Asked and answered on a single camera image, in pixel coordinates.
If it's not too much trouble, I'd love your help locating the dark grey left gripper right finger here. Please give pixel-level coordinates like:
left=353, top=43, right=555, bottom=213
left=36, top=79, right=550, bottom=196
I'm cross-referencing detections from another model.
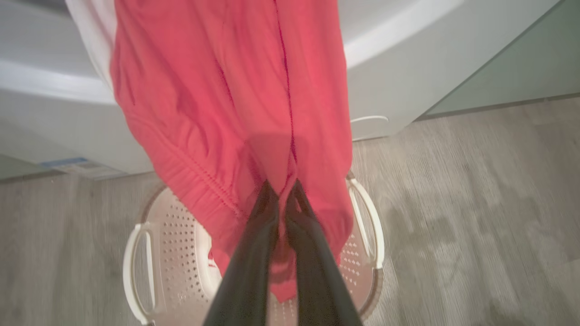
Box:
left=284, top=178, right=363, bottom=326

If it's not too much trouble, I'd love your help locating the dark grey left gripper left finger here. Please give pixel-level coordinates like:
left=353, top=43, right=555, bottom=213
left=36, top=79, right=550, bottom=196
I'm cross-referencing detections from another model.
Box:
left=203, top=180, right=280, bottom=326

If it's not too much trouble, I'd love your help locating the red and white garment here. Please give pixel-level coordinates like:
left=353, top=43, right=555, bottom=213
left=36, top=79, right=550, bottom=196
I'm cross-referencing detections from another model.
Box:
left=66, top=0, right=355, bottom=303

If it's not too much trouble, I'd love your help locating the white perforated laundry basket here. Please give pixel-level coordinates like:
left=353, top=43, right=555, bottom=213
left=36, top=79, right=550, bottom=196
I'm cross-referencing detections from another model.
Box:
left=122, top=170, right=386, bottom=326

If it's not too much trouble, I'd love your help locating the white front-load washing machine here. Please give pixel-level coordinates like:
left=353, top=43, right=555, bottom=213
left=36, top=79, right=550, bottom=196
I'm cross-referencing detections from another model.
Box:
left=0, top=0, right=562, bottom=178

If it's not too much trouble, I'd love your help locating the round white filter cover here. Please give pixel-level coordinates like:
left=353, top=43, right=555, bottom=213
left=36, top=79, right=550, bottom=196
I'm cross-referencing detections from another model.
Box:
left=350, top=115, right=390, bottom=142

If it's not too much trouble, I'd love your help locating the blue white energy label sticker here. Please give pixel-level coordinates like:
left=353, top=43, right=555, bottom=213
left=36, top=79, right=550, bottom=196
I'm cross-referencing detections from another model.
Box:
left=38, top=156, right=128, bottom=180

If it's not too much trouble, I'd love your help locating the plain green cabinet panel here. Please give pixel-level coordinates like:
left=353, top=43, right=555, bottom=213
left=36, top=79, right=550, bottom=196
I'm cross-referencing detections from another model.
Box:
left=425, top=0, right=580, bottom=117

